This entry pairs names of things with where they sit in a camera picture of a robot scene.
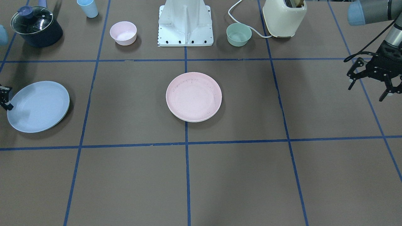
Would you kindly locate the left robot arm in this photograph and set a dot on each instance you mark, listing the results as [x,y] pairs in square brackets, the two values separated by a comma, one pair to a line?
[363,12]

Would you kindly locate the pink plate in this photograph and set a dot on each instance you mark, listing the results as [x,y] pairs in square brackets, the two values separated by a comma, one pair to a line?
[193,91]

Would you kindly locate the light blue cup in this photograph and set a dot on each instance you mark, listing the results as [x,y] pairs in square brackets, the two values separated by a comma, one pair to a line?
[88,7]

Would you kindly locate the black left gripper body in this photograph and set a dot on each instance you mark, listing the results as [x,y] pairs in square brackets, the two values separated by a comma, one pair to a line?
[388,52]

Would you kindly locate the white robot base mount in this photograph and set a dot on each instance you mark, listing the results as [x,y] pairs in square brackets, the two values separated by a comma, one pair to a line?
[185,23]

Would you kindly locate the blue plate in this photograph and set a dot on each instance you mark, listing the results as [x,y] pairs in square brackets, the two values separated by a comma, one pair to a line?
[38,107]

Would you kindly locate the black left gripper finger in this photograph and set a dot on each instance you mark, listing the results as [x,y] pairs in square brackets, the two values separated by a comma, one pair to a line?
[390,89]
[352,80]

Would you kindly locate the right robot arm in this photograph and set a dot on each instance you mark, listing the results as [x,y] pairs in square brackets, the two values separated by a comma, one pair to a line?
[3,39]

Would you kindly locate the cream toaster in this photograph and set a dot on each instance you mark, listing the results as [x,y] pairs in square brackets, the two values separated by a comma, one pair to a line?
[283,17]

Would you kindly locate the cream plate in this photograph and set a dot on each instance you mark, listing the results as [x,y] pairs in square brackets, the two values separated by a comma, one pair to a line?
[193,115]

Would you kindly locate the dark blue pot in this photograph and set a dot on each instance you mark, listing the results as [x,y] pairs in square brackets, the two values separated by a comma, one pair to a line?
[37,25]

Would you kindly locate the green bowl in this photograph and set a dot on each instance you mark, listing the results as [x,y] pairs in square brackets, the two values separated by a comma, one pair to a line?
[238,34]

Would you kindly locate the pink bowl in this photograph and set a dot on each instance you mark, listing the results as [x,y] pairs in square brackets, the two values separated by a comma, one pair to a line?
[124,33]

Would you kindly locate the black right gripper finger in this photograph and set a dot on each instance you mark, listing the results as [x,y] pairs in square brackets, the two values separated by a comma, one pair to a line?
[5,93]

